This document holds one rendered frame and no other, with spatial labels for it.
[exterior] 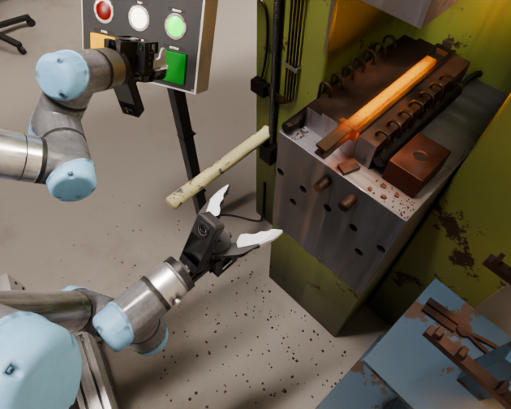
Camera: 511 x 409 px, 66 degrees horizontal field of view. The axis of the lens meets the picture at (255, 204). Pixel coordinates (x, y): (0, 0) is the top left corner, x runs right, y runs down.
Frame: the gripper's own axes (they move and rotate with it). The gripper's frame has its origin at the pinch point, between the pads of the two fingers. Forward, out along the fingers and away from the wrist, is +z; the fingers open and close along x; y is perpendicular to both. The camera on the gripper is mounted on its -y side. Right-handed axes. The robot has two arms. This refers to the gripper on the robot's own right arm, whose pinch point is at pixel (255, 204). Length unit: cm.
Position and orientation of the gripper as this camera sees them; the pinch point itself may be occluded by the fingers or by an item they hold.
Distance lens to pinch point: 76.8
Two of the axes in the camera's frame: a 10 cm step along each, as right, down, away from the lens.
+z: 7.1, -5.9, 3.9
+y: 0.0, 5.6, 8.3
